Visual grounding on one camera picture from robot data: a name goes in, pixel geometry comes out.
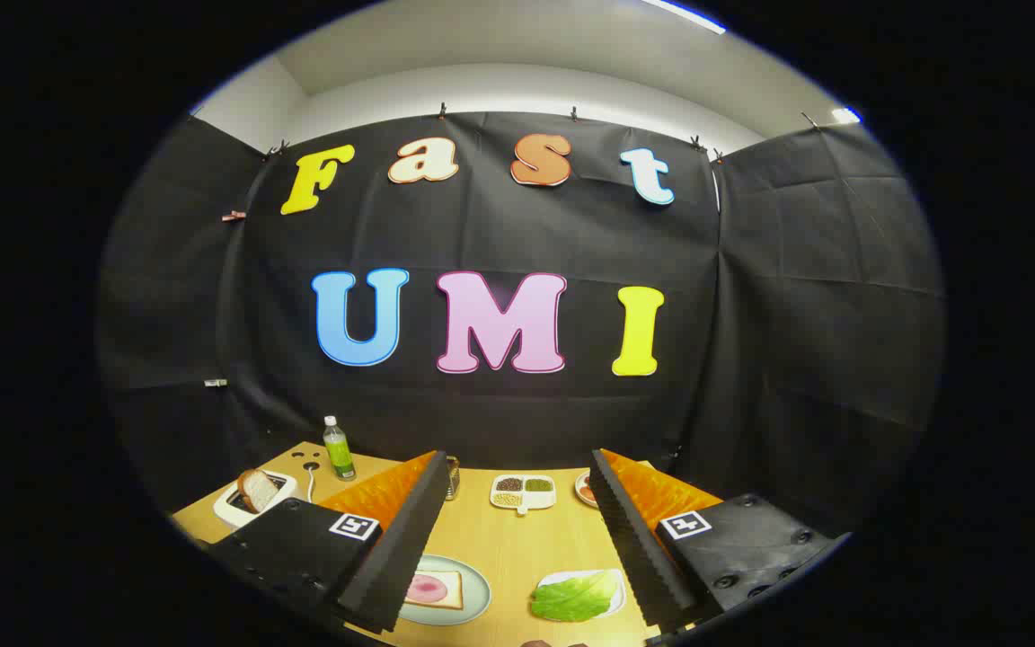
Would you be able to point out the green beans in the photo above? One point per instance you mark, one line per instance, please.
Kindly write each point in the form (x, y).
(538, 485)

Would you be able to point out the green drink bottle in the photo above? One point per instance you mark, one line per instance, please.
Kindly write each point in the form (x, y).
(338, 454)

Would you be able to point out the black backdrop cloth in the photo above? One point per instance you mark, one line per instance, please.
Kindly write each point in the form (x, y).
(571, 243)

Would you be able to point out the white square plate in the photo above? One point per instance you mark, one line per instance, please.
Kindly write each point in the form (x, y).
(618, 598)

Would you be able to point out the dark beans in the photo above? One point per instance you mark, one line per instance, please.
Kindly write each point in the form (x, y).
(508, 484)

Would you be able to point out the white toaster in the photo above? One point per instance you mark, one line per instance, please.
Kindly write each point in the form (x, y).
(230, 514)

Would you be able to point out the green lettuce leaf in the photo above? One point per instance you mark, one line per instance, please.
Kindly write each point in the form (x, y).
(571, 598)

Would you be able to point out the plain bread slice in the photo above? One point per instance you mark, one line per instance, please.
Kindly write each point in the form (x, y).
(259, 491)

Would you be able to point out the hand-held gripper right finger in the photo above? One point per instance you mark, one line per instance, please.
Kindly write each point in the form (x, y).
(634, 548)

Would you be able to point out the white oval plate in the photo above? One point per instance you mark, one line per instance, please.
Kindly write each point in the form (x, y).
(579, 490)

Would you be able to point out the pale green round plate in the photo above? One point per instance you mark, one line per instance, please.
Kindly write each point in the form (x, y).
(479, 593)

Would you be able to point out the bread slice under ham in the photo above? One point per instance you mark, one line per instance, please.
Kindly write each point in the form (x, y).
(455, 589)

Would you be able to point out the yellow beans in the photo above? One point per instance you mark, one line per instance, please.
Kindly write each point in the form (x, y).
(507, 500)

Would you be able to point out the white divided dish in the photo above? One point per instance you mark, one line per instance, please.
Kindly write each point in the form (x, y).
(524, 493)

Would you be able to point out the pink ham slice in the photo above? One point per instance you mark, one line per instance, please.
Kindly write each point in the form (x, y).
(428, 589)

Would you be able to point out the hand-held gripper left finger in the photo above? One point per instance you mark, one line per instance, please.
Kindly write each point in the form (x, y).
(410, 557)

